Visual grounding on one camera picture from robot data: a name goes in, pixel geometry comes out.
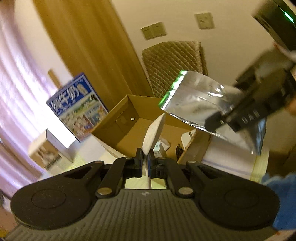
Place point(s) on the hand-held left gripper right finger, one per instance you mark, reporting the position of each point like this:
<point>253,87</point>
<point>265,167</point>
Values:
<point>150,166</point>

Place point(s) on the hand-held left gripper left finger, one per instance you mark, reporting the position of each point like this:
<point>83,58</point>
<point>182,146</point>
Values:
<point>139,164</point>

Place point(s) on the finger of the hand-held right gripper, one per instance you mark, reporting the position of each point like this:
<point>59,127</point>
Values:
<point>214,125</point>

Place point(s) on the small white blue box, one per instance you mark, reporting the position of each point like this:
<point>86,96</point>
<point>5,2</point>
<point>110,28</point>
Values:
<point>159,150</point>

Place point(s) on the white power adapter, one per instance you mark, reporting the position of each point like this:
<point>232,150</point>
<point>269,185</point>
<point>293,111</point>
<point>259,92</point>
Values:
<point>166,144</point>

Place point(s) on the silver foil bag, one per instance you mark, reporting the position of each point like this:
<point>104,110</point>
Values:
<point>192,99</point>

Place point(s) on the brown cardboard box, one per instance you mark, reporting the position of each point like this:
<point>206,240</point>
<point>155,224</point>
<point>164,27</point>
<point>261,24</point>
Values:
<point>129,129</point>

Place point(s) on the checked cloth desktop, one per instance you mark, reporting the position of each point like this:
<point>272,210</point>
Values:
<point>231,160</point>

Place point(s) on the quilted chair cover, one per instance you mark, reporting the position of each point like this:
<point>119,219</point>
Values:
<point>171,64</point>

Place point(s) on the blue milk carton box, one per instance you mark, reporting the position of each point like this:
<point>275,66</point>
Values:
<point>76,109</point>

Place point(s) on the white product box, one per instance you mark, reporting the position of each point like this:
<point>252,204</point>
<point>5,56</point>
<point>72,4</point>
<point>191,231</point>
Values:
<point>48,150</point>

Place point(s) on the wooden stick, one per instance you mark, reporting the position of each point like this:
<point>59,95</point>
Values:
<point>54,78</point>

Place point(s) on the brown curtain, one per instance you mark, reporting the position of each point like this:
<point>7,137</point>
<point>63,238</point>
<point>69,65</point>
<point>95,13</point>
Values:
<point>92,46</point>

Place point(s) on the pink curtain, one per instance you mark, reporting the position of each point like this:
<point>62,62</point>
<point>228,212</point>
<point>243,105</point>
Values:
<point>23,69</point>

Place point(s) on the beige wall socket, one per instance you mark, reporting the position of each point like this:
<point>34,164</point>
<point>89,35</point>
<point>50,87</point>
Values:
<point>204,20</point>

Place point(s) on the beige wall switch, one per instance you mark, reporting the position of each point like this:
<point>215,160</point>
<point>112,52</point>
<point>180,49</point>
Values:
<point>146,33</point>
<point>159,29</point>

